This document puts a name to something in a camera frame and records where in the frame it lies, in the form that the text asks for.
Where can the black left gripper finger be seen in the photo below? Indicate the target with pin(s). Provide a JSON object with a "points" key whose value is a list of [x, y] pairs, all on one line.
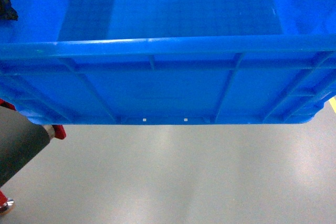
{"points": [[7, 11]]}

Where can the blue plastic crate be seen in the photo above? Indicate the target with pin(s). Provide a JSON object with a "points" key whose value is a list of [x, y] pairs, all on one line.
{"points": [[153, 62]]}

